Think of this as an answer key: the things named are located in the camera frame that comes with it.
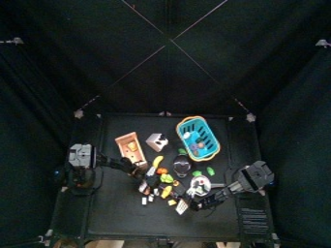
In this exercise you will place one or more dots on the yellow toy corn green husk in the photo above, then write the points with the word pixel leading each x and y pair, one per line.
pixel 166 192

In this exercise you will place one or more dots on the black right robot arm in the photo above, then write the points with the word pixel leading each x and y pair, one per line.
pixel 254 176

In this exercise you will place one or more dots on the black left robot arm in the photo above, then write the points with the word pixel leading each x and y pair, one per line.
pixel 82 155

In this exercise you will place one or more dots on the small orange toy piece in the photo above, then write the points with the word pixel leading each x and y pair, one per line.
pixel 146 191

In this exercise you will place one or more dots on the plain white toy block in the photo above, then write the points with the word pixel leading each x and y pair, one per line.
pixel 156 192

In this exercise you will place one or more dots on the orange round toy fruit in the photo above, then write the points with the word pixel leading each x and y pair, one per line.
pixel 162 170

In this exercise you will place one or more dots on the white toy bowl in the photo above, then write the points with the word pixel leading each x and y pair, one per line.
pixel 204 190

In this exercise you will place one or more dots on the small yellow orange toy slice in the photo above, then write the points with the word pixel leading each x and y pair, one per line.
pixel 175 183

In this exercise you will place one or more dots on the yellow wooden toy block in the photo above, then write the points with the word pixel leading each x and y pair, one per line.
pixel 172 202

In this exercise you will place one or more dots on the yellow toy banana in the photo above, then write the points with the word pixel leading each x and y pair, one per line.
pixel 158 160

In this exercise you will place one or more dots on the grey toy cooking pot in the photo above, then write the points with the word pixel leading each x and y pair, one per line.
pixel 182 176

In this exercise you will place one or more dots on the orange toy piece in box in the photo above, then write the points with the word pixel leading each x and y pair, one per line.
pixel 132 146

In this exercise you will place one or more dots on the green toy leaf piece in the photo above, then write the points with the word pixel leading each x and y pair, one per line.
pixel 182 150
pixel 196 173
pixel 211 171

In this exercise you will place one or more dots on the white cube block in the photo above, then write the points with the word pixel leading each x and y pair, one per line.
pixel 156 142

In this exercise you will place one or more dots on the purple toy piece in basket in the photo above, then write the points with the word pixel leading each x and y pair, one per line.
pixel 194 147

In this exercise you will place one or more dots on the teal toy basket orange rim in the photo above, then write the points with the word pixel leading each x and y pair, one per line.
pixel 207 151

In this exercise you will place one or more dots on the white toy piece in basket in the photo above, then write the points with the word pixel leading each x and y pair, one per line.
pixel 186 135

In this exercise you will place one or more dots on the grey frame corner bracket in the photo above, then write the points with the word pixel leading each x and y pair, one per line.
pixel 78 113
pixel 251 117

